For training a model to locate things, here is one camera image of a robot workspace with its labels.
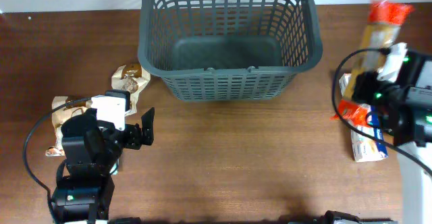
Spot black left camera cable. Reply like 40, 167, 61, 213
22, 96, 94, 224

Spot crumpled brown wrapper right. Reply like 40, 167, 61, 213
111, 63, 151, 116

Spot light teal wrapped packet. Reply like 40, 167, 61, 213
109, 160, 119, 175

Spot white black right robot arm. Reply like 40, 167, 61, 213
352, 49, 431, 223

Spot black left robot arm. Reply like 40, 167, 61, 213
51, 107, 155, 223

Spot black right camera cable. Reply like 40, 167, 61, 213
331, 47, 432, 177

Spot orange tan cracker package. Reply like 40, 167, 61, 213
337, 0, 414, 126

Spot crumpled brown wrapper left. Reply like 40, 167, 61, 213
45, 100, 91, 157

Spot black camera cable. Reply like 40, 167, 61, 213
331, 47, 432, 177
22, 96, 94, 224

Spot crumpled brown wrapper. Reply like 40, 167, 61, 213
111, 63, 151, 116
45, 100, 91, 157

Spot grey plastic basket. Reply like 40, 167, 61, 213
138, 0, 323, 101

